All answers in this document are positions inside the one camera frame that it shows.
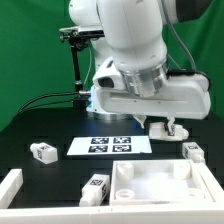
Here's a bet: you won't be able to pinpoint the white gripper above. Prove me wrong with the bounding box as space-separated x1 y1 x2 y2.
94 72 211 136

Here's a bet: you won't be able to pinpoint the black cables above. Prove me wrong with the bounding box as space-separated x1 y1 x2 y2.
16 91 81 116

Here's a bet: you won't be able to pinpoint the camera on black stand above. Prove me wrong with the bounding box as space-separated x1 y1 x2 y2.
59 25 104 108

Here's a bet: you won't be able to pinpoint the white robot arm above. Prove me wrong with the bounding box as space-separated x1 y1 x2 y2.
69 0 212 131

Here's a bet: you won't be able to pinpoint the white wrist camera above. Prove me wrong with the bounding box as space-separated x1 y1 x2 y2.
93 57 126 90

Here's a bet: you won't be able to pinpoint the white U-shaped fence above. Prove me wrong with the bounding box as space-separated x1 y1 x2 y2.
0 165 224 224

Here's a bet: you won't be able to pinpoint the white square tabletop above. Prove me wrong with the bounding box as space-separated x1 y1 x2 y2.
109 159 213 206

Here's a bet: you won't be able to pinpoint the white sheet with tags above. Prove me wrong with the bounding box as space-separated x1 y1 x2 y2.
67 136 152 156

